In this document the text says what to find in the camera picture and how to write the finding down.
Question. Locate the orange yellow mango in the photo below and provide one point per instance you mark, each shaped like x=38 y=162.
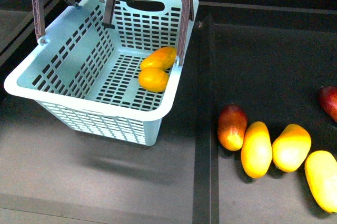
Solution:
x=162 y=58

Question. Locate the light blue plastic basket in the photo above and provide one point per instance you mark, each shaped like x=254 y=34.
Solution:
x=86 y=75

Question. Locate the yellow lemon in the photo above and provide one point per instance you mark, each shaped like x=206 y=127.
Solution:
x=153 y=79

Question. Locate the red yellow mango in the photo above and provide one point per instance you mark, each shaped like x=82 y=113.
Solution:
x=231 y=127

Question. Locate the dark red mango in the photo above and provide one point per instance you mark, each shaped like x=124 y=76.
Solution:
x=327 y=100

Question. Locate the yellow mango right edge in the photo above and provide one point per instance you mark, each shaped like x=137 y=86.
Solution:
x=320 y=171

